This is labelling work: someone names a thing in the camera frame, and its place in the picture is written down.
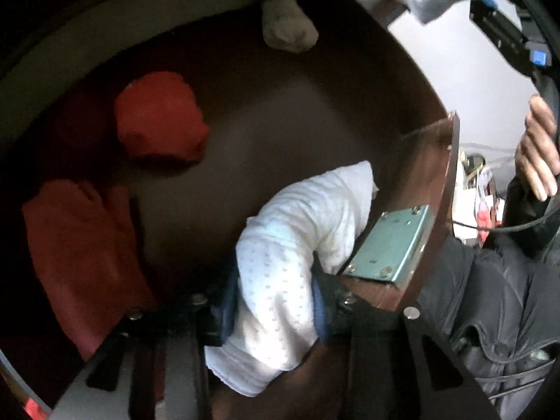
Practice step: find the beige rolled cloth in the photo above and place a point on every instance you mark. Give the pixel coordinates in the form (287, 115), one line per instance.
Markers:
(288, 26)

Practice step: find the person's black jacket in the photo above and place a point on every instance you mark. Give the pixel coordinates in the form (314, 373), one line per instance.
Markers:
(494, 315)

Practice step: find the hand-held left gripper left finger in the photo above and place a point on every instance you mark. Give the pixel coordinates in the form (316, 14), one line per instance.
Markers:
(227, 302)

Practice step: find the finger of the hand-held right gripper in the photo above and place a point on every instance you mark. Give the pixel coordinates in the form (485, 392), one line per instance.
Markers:
(494, 22)

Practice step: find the person's right forearm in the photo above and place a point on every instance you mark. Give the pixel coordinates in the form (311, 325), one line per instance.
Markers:
(520, 214)

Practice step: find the large red folded cloth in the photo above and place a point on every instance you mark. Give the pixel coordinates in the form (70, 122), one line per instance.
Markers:
(83, 245)

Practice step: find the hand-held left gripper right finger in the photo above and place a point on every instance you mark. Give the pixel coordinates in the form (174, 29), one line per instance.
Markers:
(321, 315)

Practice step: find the white dotted underwear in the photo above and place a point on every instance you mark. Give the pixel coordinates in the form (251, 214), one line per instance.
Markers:
(297, 249)

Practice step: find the small red cloth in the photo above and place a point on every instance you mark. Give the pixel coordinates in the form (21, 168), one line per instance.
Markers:
(162, 118)

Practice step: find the person's right hand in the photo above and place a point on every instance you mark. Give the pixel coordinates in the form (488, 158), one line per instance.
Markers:
(538, 148)

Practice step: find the green metal bracket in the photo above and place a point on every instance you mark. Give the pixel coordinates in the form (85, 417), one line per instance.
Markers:
(389, 249)

